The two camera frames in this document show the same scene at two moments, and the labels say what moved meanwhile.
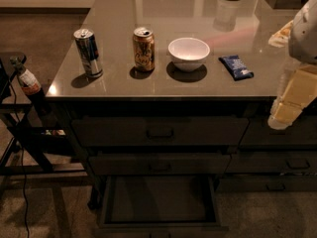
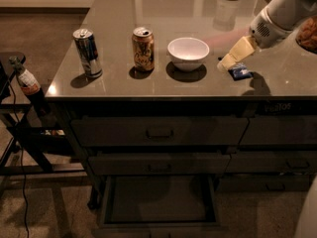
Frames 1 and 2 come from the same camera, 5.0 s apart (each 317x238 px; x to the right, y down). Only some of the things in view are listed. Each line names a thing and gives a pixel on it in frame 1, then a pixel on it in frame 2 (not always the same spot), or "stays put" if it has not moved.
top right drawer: (258, 131) stays put
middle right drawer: (271, 162) stays put
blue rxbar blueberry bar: (235, 67) stays put
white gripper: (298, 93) → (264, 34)
